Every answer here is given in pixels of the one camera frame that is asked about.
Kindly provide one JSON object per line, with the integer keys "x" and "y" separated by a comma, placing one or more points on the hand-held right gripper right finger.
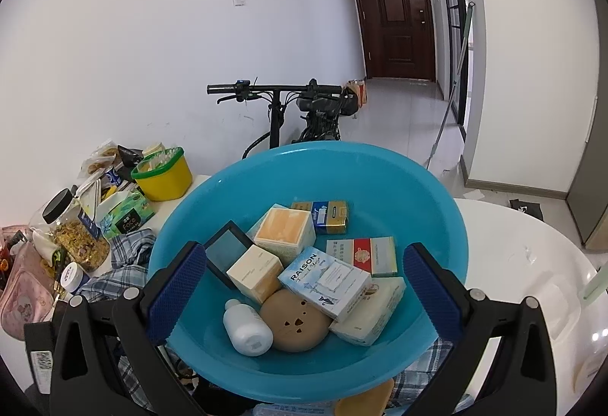
{"x": 430, "y": 287}

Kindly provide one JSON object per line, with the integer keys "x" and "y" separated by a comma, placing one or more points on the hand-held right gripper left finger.
{"x": 178, "y": 287}

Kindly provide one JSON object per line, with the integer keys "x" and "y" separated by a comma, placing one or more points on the black box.
{"x": 223, "y": 252}

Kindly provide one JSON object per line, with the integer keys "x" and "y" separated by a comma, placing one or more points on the white tissue pack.
{"x": 370, "y": 316}

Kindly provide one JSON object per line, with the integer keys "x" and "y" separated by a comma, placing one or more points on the white red green box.
{"x": 363, "y": 254}

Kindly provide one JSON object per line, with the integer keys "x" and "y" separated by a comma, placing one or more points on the cream box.
{"x": 254, "y": 273}

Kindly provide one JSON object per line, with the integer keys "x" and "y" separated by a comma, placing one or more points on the white lotion bottle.
{"x": 247, "y": 333}

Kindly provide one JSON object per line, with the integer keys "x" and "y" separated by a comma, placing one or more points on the white blue box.
{"x": 327, "y": 285}

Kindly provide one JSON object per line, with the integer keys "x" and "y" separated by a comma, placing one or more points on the blue plastic basin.
{"x": 380, "y": 188}

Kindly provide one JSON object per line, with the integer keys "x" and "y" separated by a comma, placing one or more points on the round tan case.
{"x": 294, "y": 321}

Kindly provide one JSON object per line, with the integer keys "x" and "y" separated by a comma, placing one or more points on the orange white box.
{"x": 285, "y": 230}

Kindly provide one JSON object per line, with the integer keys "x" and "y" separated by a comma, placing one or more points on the gold blue box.
{"x": 325, "y": 216}

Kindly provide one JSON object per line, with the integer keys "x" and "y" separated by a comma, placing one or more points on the white desktop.
{"x": 513, "y": 264}

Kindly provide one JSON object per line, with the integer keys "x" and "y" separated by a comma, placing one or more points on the blue plaid shirt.
{"x": 130, "y": 249}

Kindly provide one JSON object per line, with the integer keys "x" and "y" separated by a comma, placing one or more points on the green tissue box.
{"x": 126, "y": 214}

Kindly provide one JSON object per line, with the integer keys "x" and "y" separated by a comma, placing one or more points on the white jar blue label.
{"x": 73, "y": 277}

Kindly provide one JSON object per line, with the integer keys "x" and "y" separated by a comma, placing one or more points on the yellow bin green rim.
{"x": 164, "y": 178}

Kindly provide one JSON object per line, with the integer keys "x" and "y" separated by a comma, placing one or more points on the clear cereal jar black lid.
{"x": 71, "y": 230}

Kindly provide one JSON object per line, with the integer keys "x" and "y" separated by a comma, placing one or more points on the black bag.
{"x": 527, "y": 208}

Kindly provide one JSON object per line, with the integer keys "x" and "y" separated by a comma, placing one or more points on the dark snack bag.
{"x": 129, "y": 155}

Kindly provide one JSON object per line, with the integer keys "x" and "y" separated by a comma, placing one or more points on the pink pouch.
{"x": 23, "y": 297}

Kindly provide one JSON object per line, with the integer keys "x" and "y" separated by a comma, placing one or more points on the mop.
{"x": 451, "y": 97}

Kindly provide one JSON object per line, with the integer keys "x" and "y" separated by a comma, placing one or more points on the black bicycle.
{"x": 275, "y": 112}

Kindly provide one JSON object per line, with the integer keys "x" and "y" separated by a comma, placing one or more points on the orange white bag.
{"x": 358, "y": 92}

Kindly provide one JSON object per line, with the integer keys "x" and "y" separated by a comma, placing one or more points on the brown door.
{"x": 394, "y": 16}

